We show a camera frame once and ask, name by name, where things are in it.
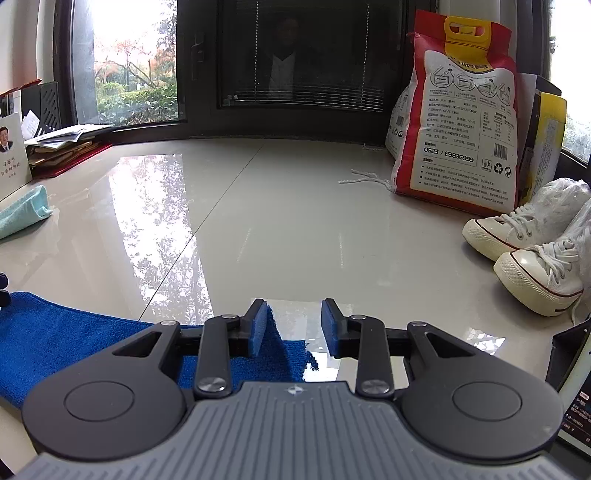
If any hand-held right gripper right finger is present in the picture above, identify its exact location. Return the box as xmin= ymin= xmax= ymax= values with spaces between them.
xmin=321 ymin=298 xmax=481 ymax=400

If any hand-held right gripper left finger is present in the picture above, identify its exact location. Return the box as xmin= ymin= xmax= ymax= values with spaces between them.
xmin=111 ymin=298 xmax=278 ymax=400

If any blue towel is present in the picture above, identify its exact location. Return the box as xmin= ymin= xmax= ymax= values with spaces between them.
xmin=0 ymin=291 xmax=320 ymax=409

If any light teal cloth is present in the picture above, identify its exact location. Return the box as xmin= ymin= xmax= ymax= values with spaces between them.
xmin=0 ymin=185 xmax=49 ymax=241

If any white book with portrait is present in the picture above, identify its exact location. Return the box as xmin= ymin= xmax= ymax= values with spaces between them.
xmin=0 ymin=112 xmax=34 ymax=200

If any stack of papers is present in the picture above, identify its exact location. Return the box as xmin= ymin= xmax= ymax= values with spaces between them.
xmin=24 ymin=123 xmax=116 ymax=168

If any black file holder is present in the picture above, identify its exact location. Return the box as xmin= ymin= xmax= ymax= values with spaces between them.
xmin=20 ymin=82 xmax=62 ymax=140

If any white canvas sneaker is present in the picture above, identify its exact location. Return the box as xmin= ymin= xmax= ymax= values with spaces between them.
xmin=493 ymin=198 xmax=591 ymax=318
xmin=462 ymin=178 xmax=591 ymax=262

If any red and white rice bag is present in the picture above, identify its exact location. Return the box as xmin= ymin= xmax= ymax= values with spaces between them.
xmin=385 ymin=9 xmax=520 ymax=216

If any black box at right edge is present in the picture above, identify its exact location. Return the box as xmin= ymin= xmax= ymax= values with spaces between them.
xmin=545 ymin=318 xmax=591 ymax=462

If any yellow box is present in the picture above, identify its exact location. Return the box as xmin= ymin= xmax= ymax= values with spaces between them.
xmin=517 ymin=91 xmax=568 ymax=205

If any white bag string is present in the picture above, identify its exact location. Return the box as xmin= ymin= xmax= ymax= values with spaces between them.
xmin=338 ymin=169 xmax=399 ymax=193

